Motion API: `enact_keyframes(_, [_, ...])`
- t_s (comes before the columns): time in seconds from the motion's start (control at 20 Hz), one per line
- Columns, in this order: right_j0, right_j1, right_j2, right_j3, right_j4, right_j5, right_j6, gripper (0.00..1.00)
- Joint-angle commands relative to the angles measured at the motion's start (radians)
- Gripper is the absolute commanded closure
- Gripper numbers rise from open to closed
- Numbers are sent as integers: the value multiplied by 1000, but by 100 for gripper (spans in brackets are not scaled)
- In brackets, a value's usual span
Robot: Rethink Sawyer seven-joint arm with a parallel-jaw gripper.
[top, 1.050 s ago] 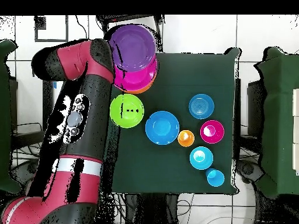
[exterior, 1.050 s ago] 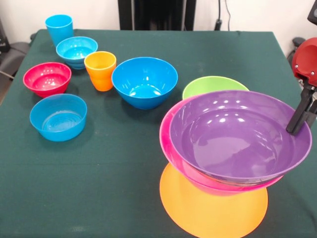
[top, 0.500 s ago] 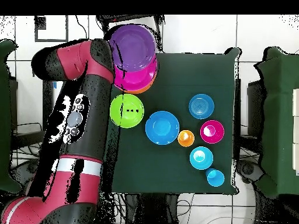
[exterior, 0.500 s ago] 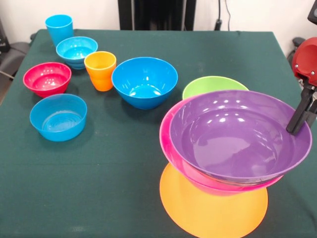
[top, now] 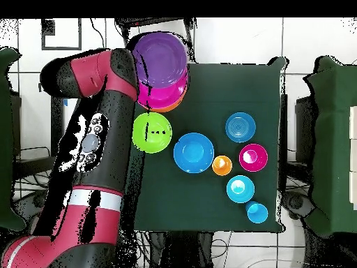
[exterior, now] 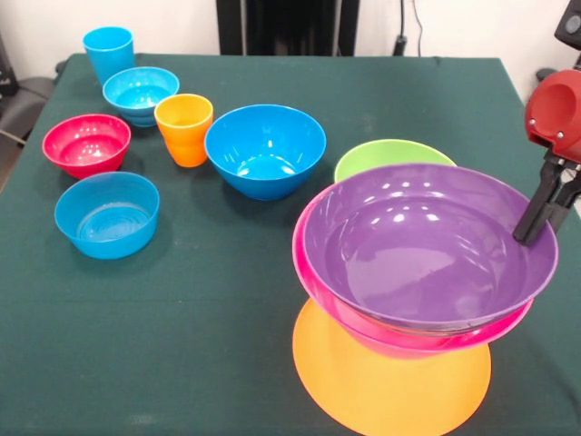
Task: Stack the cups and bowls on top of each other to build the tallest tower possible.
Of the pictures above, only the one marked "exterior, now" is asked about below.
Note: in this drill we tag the translucent blue bowl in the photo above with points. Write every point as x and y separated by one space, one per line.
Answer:
106 218

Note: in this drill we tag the large pink bowl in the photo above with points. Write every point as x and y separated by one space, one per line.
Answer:
318 290

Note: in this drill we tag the small ribbed cyan bowl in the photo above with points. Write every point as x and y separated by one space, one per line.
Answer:
136 91

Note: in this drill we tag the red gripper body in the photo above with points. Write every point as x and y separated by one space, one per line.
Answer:
567 131

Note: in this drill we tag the small crimson bowl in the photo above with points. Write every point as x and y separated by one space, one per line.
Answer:
86 145

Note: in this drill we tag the orange cup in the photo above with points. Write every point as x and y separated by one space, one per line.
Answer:
184 141

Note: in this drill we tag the blue cup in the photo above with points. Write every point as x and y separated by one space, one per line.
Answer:
109 54

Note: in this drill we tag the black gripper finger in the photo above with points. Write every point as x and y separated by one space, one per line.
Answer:
567 200
538 209

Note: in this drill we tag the purple bowl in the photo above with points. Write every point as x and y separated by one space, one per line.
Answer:
431 250

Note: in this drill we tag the large orange bowl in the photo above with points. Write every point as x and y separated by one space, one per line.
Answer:
390 395

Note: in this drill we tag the green bowl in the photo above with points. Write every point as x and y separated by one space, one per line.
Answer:
386 154

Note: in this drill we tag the dark green tablecloth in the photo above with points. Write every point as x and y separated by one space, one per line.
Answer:
181 318

